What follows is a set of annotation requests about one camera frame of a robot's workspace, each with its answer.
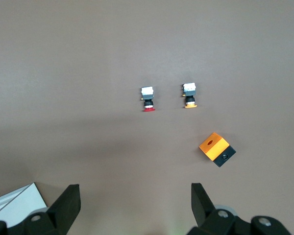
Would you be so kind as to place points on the brown table cover sheet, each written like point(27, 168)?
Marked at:
point(88, 73)

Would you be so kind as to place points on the blue black switch block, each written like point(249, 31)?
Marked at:
point(147, 98)

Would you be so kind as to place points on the yellow mushroom push button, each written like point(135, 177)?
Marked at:
point(189, 95)

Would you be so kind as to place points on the orange and black switch box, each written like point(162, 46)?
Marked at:
point(215, 149)

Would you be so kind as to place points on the white drawer cabinet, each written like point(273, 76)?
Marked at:
point(17, 205)

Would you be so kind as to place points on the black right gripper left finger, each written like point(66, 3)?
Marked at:
point(56, 215)

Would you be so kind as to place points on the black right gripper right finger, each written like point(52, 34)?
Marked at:
point(223, 218)

